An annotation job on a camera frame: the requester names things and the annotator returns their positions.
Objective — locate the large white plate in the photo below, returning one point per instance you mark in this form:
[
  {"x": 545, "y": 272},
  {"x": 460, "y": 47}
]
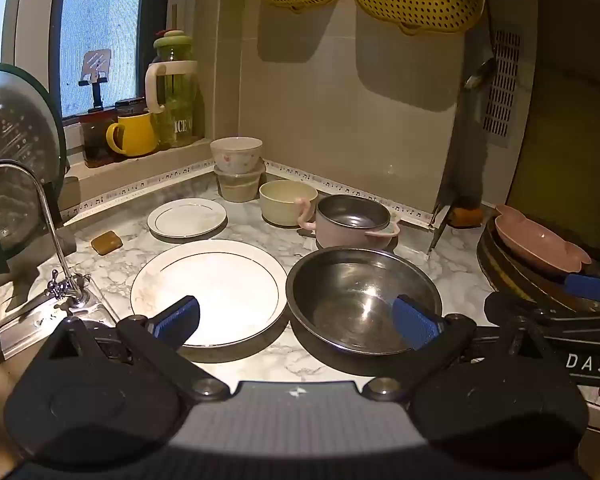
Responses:
[{"x": 215, "y": 285}]

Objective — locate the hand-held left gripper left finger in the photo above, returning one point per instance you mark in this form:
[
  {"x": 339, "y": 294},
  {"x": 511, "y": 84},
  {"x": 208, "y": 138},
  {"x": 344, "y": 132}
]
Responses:
[{"x": 177, "y": 316}]

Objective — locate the steel sink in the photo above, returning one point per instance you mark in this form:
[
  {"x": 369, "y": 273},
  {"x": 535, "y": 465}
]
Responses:
[{"x": 0, "y": 375}]

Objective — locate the cream bowl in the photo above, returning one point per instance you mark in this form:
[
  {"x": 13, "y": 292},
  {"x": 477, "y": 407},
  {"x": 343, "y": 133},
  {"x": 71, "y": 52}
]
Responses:
[{"x": 282, "y": 202}]

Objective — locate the white floral bowl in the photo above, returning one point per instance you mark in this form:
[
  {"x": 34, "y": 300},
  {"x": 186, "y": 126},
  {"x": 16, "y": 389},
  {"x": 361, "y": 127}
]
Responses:
[{"x": 236, "y": 155}]

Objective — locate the pink shaped plate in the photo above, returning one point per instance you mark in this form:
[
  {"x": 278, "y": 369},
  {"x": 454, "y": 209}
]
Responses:
[{"x": 535, "y": 240}]

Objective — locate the grey vent grille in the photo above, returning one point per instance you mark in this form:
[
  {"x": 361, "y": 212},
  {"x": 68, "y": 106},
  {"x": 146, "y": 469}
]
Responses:
[{"x": 502, "y": 90}]

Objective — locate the pink pot with steel interior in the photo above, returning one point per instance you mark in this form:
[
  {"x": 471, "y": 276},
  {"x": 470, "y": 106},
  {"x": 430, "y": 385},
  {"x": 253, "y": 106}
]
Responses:
[{"x": 352, "y": 220}]

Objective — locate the yellow mug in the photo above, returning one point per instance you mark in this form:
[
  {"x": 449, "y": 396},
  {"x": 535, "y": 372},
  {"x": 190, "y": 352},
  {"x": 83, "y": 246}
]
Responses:
[{"x": 135, "y": 135}]

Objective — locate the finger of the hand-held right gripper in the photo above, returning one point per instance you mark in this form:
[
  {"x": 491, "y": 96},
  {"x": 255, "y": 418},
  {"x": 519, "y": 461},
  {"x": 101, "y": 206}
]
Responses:
[{"x": 591, "y": 286}]

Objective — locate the orange sponge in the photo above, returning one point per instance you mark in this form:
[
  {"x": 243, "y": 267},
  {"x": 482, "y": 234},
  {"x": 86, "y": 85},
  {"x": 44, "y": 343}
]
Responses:
[{"x": 467, "y": 216}]

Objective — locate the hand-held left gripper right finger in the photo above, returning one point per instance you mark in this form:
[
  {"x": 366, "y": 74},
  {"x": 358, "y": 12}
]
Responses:
[{"x": 416, "y": 327}]

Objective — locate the white patterned edge strip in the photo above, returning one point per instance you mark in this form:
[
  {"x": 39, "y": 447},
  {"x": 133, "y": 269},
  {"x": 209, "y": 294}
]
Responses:
[{"x": 145, "y": 182}]

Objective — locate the large steel bowl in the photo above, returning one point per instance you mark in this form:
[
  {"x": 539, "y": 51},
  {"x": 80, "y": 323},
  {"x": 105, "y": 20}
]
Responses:
[{"x": 350, "y": 285}]

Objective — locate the steel ladle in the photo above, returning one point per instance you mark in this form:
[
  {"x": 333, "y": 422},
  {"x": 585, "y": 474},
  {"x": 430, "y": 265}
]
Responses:
[{"x": 480, "y": 76}]

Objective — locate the chrome faucet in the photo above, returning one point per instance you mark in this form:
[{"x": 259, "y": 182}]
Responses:
[{"x": 65, "y": 285}]

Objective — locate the small white plate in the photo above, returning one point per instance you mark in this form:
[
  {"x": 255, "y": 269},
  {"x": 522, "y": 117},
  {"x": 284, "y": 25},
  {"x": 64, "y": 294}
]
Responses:
[{"x": 186, "y": 217}]

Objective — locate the green glass pitcher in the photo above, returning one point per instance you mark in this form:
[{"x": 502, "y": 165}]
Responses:
[{"x": 174, "y": 95}]

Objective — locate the frosted window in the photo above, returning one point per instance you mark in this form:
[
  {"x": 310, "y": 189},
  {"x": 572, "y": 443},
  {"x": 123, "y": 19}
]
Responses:
[{"x": 97, "y": 20}]

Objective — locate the clear plastic container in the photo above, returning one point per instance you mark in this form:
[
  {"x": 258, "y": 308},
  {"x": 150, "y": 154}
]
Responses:
[{"x": 237, "y": 187}]

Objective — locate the dark glass jar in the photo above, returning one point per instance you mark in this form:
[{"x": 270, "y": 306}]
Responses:
[{"x": 96, "y": 140}]

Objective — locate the brown sponge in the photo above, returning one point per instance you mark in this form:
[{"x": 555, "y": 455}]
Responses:
[{"x": 106, "y": 242}]

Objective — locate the steel colander with green rim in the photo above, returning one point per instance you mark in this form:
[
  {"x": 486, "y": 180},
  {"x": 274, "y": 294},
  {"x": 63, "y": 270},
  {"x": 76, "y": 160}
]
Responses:
[{"x": 15, "y": 130}]

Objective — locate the black lidded jar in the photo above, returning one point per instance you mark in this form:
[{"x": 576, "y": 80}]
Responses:
[{"x": 129, "y": 106}]

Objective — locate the phone stand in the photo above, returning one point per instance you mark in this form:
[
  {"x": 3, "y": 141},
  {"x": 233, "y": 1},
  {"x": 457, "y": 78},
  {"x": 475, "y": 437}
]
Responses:
[{"x": 96, "y": 67}]

